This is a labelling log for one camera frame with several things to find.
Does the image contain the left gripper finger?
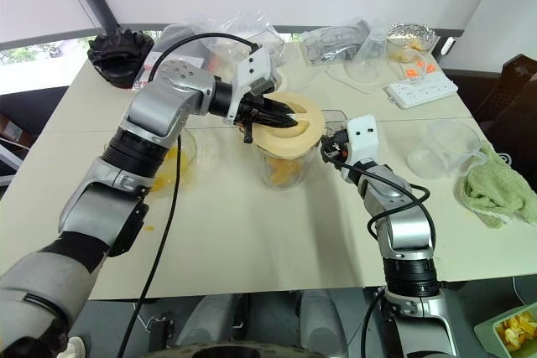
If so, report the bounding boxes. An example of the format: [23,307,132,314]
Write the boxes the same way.
[261,113,300,130]
[263,99,296,120]

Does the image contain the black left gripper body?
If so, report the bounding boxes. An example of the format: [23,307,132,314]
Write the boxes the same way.
[234,93,270,145]

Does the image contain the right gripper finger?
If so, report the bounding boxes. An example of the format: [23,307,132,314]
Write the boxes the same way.
[320,135,337,164]

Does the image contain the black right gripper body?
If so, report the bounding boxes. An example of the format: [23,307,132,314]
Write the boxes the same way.
[328,127,353,165]

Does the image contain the cream blender lid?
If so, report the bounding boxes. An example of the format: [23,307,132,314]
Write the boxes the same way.
[250,90,326,161]

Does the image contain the clear blender jar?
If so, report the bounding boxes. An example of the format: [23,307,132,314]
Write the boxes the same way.
[251,108,350,191]

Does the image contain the peeled orange segments pile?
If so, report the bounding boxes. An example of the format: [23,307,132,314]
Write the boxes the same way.
[267,155,305,188]

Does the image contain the green towel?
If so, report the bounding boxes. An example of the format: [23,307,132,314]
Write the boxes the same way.
[456,143,537,230]

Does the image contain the clear glass bowl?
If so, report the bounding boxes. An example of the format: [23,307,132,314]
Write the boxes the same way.
[150,125,199,196]

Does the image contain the clear bag with plastic container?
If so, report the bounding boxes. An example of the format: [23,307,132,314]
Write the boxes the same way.
[184,8,287,70]

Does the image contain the clear plastic cup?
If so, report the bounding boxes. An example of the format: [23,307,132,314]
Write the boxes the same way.
[343,18,394,83]

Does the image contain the white power strip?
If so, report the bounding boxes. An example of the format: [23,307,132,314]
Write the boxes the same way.
[384,75,460,110]

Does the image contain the clear measuring cup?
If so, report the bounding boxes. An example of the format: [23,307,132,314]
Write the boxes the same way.
[406,120,488,181]

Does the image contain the bag with red-white boxes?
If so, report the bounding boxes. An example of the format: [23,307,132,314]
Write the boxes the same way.
[133,24,220,91]

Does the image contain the peeled orange segment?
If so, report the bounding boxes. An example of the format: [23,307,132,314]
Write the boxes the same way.
[151,164,180,194]

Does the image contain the black ribbed plastic part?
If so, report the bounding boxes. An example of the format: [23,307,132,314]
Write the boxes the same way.
[86,29,156,91]

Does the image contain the grey rounded shape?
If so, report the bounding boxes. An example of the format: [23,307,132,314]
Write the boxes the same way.
[175,293,249,347]
[298,288,350,358]

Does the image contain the green plastic box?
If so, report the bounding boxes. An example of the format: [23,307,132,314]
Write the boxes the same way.
[473,306,537,358]

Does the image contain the orange pieces in green box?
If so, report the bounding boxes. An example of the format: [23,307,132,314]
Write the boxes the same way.
[501,311,537,353]

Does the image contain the white rounded object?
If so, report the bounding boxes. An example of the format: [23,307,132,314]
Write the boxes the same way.
[66,335,87,358]

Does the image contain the thin white cable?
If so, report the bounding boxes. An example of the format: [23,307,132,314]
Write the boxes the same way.
[322,49,434,96]

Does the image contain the clear bag with cable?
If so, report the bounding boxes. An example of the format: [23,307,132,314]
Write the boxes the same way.
[301,18,375,67]

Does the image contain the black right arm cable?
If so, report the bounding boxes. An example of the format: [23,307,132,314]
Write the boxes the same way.
[326,152,431,358]

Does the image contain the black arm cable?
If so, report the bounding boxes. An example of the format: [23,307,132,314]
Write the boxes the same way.
[326,152,431,358]
[115,33,261,358]

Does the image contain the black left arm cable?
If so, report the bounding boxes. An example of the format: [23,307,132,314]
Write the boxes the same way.
[115,33,261,358]

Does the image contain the black metal bracket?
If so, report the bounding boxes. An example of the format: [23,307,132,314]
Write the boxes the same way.
[146,314,175,351]

